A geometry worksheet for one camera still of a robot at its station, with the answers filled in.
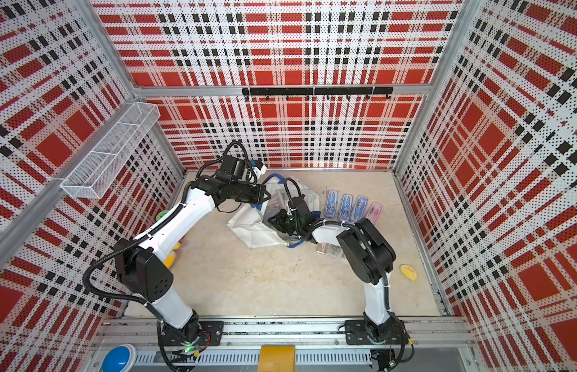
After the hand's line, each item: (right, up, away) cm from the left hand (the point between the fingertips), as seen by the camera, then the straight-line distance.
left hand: (272, 196), depth 81 cm
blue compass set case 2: (+31, -6, +24) cm, 39 cm away
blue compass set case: (+24, -4, +26) cm, 36 cm away
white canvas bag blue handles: (-6, -10, -4) cm, 12 cm away
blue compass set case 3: (+37, -6, +23) cm, 44 cm away
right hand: (-2, -10, +10) cm, 14 cm away
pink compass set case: (+43, -8, +23) cm, 50 cm away
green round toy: (-51, -8, +18) cm, 54 cm away
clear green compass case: (+24, -23, +11) cm, 35 cm away
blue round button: (-46, -50, -11) cm, 69 cm away
